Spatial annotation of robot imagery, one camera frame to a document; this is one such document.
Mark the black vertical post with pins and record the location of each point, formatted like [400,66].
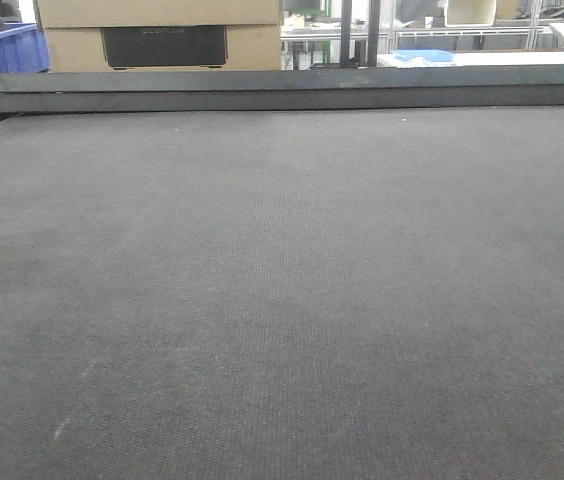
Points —
[374,14]
[345,32]

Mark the blue crate behind table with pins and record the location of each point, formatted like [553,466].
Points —
[23,49]

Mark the dark grey stacked boards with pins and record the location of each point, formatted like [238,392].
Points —
[321,89]

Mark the black vertical post left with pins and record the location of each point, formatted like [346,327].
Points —
[345,32]

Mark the light blue shallow tray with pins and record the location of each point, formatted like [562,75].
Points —
[424,57]

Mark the black vertical post right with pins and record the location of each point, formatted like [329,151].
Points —
[374,14]

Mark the lower cardboard box black print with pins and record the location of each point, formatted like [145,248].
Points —
[249,47]

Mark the upper cardboard box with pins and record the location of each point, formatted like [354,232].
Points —
[102,13]

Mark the white background table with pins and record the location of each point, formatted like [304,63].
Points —
[496,58]

